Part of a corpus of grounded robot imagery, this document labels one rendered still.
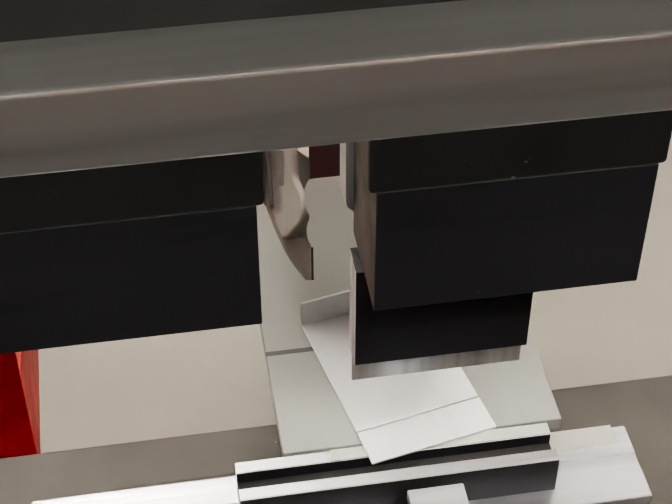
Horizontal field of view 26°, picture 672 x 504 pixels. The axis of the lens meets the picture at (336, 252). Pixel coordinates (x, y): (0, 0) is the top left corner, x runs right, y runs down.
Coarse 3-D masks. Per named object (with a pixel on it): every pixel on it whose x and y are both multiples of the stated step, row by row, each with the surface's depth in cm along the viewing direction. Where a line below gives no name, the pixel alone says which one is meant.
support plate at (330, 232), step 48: (336, 192) 109; (336, 240) 106; (288, 288) 102; (336, 288) 102; (288, 336) 98; (528, 336) 98; (288, 384) 95; (480, 384) 95; (528, 384) 95; (288, 432) 92; (336, 432) 92
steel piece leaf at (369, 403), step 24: (312, 312) 98; (336, 312) 99; (312, 336) 98; (336, 336) 98; (336, 360) 97; (336, 384) 95; (360, 384) 95; (384, 384) 95; (408, 384) 95; (432, 384) 95; (456, 384) 95; (360, 408) 93; (384, 408) 93; (408, 408) 93; (432, 408) 93
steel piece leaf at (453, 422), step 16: (480, 400) 94; (416, 416) 93; (432, 416) 93; (448, 416) 93; (464, 416) 93; (480, 416) 93; (368, 432) 92; (384, 432) 92; (400, 432) 92; (416, 432) 92; (432, 432) 92; (448, 432) 92; (464, 432) 92; (368, 448) 91; (384, 448) 91; (400, 448) 91; (416, 448) 91
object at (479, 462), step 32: (448, 448) 92; (480, 448) 92; (512, 448) 92; (544, 448) 92; (256, 480) 91; (288, 480) 91; (320, 480) 89; (352, 480) 89; (384, 480) 89; (416, 480) 90; (448, 480) 90; (480, 480) 91; (512, 480) 91; (544, 480) 92
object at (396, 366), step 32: (352, 256) 79; (352, 288) 80; (352, 320) 81; (384, 320) 80; (416, 320) 81; (448, 320) 81; (480, 320) 82; (512, 320) 82; (352, 352) 83; (384, 352) 82; (416, 352) 83; (448, 352) 83; (480, 352) 85; (512, 352) 85
